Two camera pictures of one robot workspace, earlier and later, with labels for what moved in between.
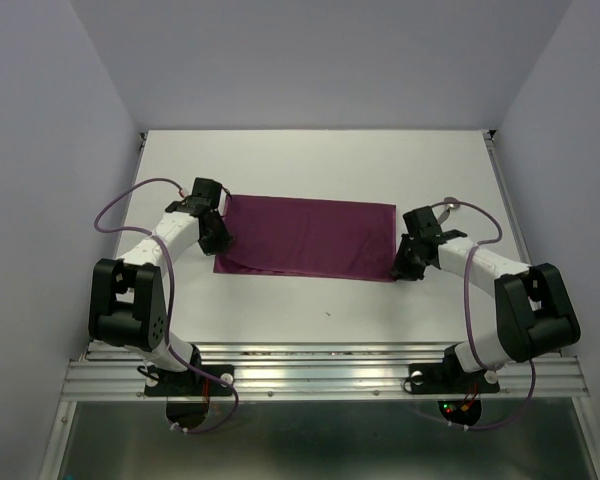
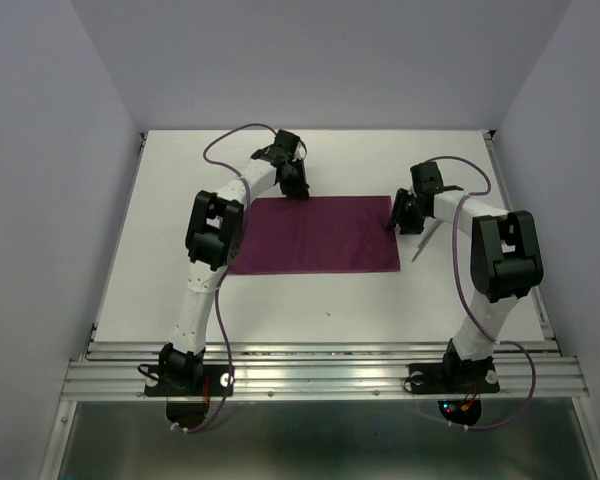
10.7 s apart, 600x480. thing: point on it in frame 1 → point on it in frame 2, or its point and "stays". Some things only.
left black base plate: x=164 y=383 stays
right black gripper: x=399 y=267 → x=405 y=226
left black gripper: x=222 y=243 → x=301 y=189
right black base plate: x=451 y=378 stays
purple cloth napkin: x=304 y=237 stays
